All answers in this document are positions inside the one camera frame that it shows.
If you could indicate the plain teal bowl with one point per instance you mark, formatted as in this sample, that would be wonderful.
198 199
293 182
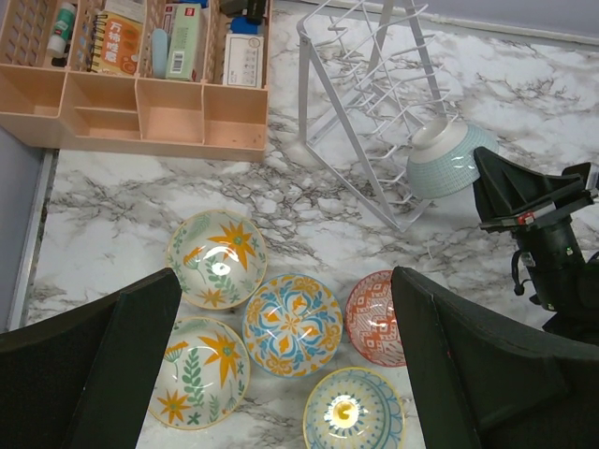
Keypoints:
441 162

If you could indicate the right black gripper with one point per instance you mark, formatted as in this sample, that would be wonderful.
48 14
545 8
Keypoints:
536 210

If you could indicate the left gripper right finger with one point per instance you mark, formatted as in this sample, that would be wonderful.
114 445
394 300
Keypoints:
483 380

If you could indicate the orange spiral notebook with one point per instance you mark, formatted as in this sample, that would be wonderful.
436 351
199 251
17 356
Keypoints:
116 45

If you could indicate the blue orange ornate bowl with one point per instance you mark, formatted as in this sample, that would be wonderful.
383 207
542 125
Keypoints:
292 326

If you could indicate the blue small box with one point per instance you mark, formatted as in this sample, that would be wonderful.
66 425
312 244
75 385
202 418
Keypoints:
241 25

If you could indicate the white wire dish rack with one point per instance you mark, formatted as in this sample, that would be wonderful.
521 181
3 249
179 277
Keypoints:
366 84

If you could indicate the light blue eraser case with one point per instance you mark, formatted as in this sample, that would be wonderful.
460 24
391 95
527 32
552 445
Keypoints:
159 40

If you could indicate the white card box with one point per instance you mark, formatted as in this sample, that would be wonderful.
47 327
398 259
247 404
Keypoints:
243 61

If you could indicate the yellow blue sun bowl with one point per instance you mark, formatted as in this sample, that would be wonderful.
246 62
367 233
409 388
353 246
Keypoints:
353 408

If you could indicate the green white box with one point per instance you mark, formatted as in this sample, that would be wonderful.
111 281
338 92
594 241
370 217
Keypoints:
183 55

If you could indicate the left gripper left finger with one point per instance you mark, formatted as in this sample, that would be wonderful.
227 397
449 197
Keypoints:
84 378

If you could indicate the red patterned bowl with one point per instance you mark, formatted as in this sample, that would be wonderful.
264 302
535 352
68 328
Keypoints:
371 323

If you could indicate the peach plastic desk organizer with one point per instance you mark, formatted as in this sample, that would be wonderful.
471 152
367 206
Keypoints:
71 107

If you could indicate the white glue bottle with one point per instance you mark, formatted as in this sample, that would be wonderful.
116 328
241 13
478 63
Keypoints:
62 30

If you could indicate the floral orange green bowl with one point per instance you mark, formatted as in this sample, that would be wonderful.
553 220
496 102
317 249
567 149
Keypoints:
204 375
219 257

